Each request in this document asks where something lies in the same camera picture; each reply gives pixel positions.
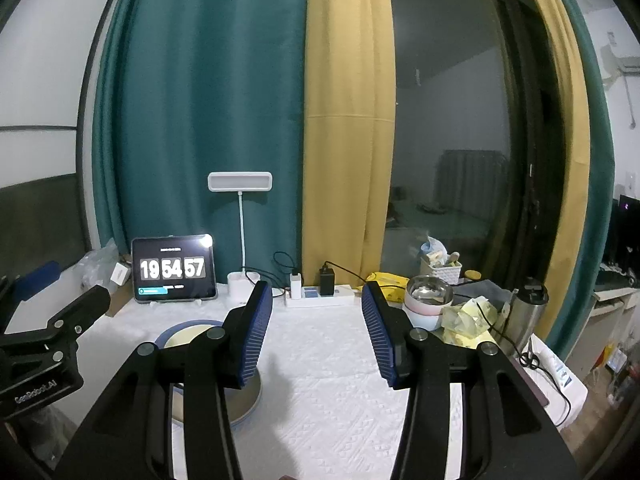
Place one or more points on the black charger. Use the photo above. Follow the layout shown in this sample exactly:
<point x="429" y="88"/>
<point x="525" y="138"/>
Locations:
<point x="327" y="282"/>

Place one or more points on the beige plate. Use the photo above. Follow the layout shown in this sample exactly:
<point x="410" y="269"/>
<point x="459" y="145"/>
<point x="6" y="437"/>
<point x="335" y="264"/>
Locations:
<point x="247" y="405"/>

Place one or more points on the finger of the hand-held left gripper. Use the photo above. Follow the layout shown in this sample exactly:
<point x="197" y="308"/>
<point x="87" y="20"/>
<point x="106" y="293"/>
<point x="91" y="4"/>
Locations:
<point x="85" y="305"/>
<point x="37" y="277"/>

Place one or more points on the yellow round lid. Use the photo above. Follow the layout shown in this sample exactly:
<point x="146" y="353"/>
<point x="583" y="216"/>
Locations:
<point x="472" y="275"/>

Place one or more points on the black monitor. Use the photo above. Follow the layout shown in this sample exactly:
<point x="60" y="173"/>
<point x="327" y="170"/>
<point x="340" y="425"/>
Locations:
<point x="625" y="230"/>

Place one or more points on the white plastic basket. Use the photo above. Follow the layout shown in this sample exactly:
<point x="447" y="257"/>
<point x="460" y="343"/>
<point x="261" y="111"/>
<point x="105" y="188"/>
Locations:
<point x="447" y="272"/>

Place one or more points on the tablet showing clock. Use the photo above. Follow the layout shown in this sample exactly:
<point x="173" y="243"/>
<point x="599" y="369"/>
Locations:
<point x="175" y="270"/>

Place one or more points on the teal curtain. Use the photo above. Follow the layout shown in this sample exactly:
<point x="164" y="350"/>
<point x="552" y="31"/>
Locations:
<point x="200" y="85"/>
<point x="602" y="210"/>

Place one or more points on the pink steel-lined bowl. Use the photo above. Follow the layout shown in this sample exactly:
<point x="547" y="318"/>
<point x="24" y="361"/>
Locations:
<point x="430" y="292"/>

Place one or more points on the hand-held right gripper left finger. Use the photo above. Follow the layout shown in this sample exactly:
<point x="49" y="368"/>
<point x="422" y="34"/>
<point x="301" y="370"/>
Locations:
<point x="255" y="330"/>

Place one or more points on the printed yellow tissue pack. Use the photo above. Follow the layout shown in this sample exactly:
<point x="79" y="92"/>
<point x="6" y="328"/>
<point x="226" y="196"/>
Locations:
<point x="465" y="341"/>

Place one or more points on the white tv stand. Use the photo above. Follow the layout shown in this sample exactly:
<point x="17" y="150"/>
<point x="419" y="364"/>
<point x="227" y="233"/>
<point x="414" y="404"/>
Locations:
<point x="615" y="295"/>

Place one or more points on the dark glass sliding door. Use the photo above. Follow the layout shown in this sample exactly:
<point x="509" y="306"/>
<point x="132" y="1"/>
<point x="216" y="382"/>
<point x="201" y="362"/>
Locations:
<point x="450" y="110"/>

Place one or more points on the light blue bowl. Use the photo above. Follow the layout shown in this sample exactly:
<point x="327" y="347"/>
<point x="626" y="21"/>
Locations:
<point x="422" y="322"/>

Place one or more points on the wooden spoon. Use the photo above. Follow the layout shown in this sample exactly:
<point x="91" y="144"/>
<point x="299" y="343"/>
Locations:
<point x="454" y="258"/>

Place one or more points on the white flat package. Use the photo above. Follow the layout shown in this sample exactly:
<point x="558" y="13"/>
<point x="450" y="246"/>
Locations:
<point x="555" y="360"/>

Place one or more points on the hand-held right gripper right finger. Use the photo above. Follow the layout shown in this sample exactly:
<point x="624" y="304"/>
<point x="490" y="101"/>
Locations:
<point x="377" y="335"/>

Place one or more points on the grey cloth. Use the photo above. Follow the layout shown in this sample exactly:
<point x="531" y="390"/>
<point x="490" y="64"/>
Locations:
<point x="480" y="292"/>

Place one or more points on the small white box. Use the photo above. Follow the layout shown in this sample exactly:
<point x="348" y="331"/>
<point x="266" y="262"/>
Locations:
<point x="121" y="275"/>

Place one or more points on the yellow curtain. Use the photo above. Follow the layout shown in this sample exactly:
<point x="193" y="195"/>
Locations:
<point x="345" y="160"/>
<point x="570" y="185"/>

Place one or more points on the white quilted tablecloth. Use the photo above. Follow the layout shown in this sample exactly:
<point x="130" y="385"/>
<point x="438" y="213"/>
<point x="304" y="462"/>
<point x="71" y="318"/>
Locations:
<point x="325" y="410"/>

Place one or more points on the blue packet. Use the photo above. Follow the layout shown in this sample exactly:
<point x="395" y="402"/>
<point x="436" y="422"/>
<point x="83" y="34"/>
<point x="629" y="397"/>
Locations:
<point x="429" y="247"/>

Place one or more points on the white power strip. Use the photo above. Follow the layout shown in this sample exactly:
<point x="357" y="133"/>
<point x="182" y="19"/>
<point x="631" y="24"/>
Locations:
<point x="345" y="297"/>

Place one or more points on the brown cardboard box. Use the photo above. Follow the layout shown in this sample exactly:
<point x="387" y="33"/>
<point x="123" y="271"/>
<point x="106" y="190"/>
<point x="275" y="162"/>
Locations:
<point x="120" y="302"/>

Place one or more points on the clear plastic bag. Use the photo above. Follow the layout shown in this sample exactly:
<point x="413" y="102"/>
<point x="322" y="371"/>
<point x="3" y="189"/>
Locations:
<point x="97" y="262"/>

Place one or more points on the white charger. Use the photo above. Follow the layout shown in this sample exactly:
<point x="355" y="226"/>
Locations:
<point x="296" y="285"/>

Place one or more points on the white desk lamp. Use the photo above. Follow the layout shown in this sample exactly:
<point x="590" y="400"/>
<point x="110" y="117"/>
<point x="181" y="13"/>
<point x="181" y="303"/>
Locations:
<point x="240" y="181"/>

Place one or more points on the yellow packet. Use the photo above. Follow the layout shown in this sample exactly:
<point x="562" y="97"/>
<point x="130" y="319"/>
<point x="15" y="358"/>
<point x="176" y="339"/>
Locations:
<point x="390" y="280"/>

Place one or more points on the open pale yellow tissue pack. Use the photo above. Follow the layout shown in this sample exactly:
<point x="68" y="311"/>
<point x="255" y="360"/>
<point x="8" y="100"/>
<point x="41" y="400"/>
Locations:
<point x="470" y="317"/>

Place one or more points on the steel thermos bottle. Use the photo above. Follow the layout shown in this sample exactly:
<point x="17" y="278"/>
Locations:
<point x="525" y="315"/>

